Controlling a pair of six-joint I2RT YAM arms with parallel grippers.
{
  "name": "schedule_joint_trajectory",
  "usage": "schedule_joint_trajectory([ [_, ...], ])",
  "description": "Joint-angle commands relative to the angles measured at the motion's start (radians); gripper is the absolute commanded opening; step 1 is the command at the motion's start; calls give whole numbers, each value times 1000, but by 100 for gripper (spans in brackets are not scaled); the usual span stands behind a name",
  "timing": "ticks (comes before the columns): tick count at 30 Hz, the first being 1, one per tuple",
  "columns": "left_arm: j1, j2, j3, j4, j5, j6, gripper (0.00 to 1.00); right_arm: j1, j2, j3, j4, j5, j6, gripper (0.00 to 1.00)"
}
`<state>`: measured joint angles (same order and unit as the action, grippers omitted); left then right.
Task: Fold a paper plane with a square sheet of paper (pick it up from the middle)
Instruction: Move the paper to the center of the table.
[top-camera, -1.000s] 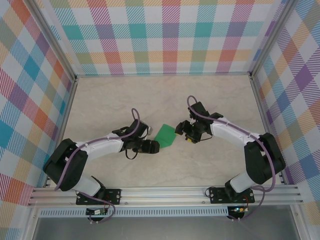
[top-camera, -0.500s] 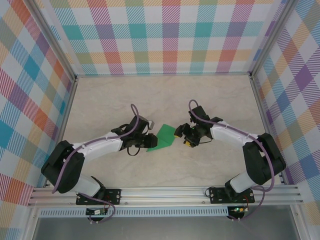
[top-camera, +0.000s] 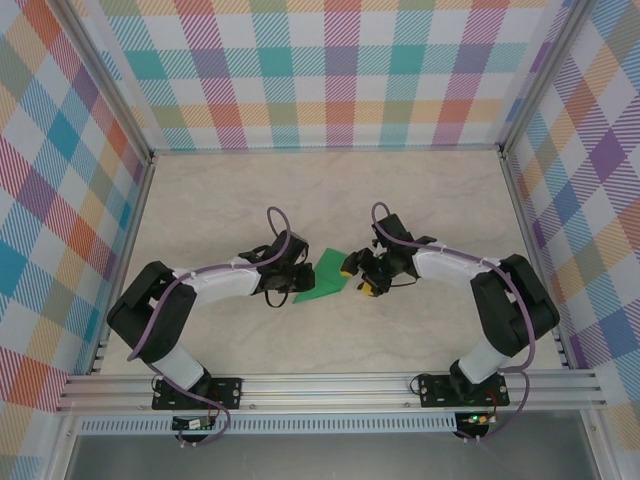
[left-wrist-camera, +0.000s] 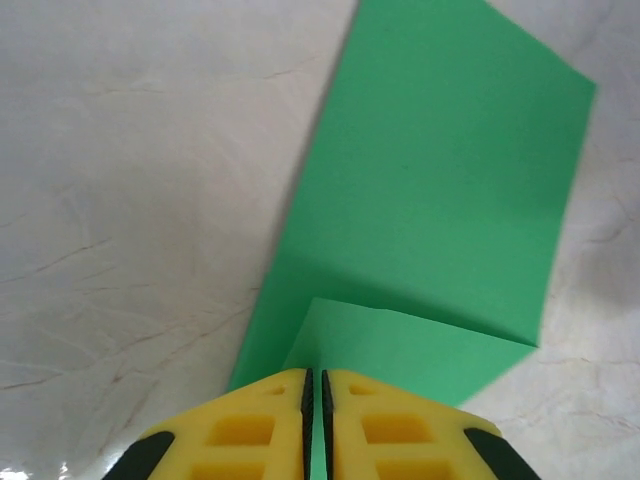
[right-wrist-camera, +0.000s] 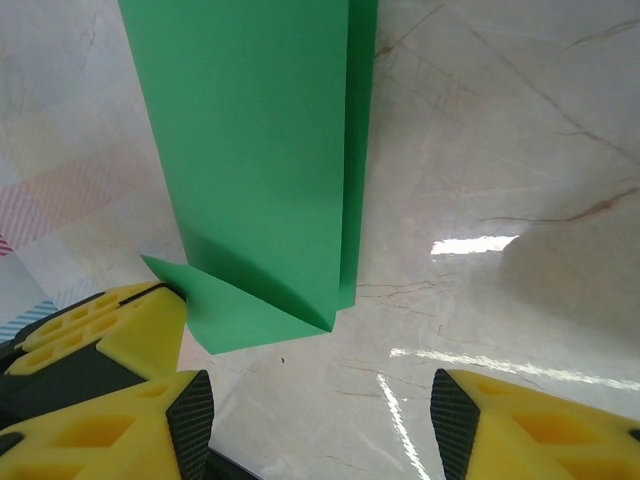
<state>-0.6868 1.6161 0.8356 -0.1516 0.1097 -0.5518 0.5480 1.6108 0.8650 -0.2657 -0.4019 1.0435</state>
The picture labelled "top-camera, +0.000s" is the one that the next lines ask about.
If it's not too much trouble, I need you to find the green square paper sheet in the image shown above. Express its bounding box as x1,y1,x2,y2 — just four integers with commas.
292,247,351,305

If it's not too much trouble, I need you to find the grey metal bottom panel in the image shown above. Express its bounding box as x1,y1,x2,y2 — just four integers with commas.
64,432,601,480

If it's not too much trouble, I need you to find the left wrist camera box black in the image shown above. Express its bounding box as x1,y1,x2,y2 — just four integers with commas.
272,232,309,264

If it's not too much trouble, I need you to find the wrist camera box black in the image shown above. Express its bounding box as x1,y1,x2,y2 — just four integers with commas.
372,213,414,247
272,232,309,264

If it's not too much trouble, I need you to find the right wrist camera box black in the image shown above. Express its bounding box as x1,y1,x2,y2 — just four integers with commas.
372,213,414,247

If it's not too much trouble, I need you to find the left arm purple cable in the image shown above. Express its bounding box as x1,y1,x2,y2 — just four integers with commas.
127,205,294,449

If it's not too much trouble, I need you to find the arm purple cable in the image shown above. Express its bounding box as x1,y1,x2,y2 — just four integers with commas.
370,201,538,444
127,205,294,449

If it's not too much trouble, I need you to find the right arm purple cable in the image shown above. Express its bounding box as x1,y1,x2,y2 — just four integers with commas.
370,201,538,444

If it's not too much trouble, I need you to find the aluminium mounting rail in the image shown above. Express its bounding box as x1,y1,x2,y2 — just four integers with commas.
54,368,609,414

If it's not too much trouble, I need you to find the short aluminium table edge rail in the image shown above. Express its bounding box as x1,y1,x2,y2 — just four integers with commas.
149,143,506,157

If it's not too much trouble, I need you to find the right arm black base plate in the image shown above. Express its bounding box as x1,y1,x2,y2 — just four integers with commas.
418,373,511,409

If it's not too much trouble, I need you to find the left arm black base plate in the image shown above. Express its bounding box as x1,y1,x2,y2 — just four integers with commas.
151,377,244,412

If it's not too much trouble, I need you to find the long aluminium table edge rail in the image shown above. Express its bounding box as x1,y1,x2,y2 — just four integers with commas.
498,152,576,371
89,154,157,376

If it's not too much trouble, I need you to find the grey slotted cable duct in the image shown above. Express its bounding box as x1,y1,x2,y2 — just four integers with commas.
77,413,459,436

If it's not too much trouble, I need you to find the aluminium frame post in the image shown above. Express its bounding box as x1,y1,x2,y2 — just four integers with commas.
58,0,154,162
499,0,591,154

